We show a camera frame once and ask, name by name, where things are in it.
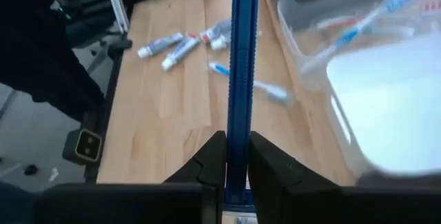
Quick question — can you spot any red white toothbrush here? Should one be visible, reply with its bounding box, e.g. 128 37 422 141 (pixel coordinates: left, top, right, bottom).
316 1 441 30

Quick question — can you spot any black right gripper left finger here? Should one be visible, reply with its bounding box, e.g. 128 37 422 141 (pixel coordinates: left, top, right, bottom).
32 130 227 224

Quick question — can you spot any clear plastic bin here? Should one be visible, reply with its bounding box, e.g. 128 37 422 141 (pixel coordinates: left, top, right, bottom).
267 0 441 94

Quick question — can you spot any blue white toothbrush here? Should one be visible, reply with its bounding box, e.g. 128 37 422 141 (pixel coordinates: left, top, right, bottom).
207 61 292 103
298 0 418 77

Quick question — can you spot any white plastic bin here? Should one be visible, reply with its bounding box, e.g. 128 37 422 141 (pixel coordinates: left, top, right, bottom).
323 32 441 180

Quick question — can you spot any silver aluminium rail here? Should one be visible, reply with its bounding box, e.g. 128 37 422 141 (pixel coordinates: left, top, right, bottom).
101 0 131 34

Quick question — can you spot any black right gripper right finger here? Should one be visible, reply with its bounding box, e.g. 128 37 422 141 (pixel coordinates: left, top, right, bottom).
248 130 441 224

